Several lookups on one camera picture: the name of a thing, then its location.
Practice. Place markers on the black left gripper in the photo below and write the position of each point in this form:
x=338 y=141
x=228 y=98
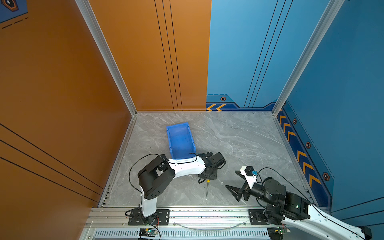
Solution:
x=214 y=177

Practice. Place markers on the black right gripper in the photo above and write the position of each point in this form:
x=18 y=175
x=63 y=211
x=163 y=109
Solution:
x=246 y=191

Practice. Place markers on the yellow handled screwdriver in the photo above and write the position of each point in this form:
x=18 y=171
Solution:
x=207 y=189

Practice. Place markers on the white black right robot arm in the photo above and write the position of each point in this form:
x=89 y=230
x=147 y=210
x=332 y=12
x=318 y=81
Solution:
x=286 y=208

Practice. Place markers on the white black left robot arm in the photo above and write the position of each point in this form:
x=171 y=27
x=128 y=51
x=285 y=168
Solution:
x=156 y=176

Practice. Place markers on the blue plastic bin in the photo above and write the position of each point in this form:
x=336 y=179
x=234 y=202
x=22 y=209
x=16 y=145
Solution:
x=181 y=142

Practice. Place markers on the right green circuit board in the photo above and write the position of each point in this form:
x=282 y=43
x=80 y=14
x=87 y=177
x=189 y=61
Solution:
x=277 y=234

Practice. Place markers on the green circuit board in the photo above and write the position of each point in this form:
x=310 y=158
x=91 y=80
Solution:
x=277 y=234
x=148 y=233

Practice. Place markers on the left green circuit board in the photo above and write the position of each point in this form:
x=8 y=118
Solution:
x=148 y=233

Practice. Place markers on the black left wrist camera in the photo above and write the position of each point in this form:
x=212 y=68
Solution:
x=218 y=160

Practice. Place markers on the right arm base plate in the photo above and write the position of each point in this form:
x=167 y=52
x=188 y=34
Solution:
x=257 y=217

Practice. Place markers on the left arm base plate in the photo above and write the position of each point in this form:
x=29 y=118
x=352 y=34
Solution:
x=159 y=218

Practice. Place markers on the aluminium front rail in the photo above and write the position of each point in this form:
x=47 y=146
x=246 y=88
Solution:
x=182 y=223

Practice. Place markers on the aluminium corner post right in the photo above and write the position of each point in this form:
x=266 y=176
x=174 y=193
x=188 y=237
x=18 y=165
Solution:
x=318 y=34

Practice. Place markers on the aluminium corner post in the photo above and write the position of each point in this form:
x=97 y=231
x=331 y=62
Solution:
x=318 y=34
x=101 y=42

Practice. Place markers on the aluminium corner post left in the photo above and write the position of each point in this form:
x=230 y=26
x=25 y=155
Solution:
x=101 y=42

